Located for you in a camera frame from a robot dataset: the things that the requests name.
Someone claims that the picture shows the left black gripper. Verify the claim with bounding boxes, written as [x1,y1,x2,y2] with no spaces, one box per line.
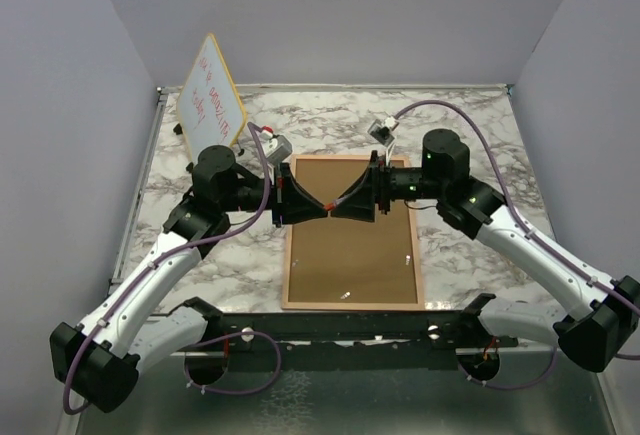
[221,162,329,228]

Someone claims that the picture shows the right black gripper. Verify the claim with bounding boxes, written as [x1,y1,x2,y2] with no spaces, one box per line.
[333,150,447,221]

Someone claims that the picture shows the blue red screwdriver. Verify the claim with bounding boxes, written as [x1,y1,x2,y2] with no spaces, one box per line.
[324,199,342,212]

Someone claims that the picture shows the pink picture frame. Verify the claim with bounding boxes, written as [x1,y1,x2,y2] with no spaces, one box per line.
[280,153,427,312]

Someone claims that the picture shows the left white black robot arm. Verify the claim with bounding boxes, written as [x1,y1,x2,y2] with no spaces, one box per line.
[50,145,328,415]

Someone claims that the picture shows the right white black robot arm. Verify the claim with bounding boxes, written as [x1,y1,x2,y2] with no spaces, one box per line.
[326,129,639,373]

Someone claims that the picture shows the small yellow-framed whiteboard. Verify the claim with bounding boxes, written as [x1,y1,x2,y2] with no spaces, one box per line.
[176,33,247,167]

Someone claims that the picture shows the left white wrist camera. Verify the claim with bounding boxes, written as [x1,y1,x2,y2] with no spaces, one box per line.
[264,135,293,166]

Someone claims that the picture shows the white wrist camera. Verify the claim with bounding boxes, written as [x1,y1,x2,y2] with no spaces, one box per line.
[367,116,399,151]
[264,135,293,166]

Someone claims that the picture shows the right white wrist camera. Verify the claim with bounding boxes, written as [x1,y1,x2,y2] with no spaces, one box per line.
[367,116,399,151]

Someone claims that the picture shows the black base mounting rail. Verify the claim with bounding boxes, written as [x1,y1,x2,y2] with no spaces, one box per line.
[184,298,492,371]

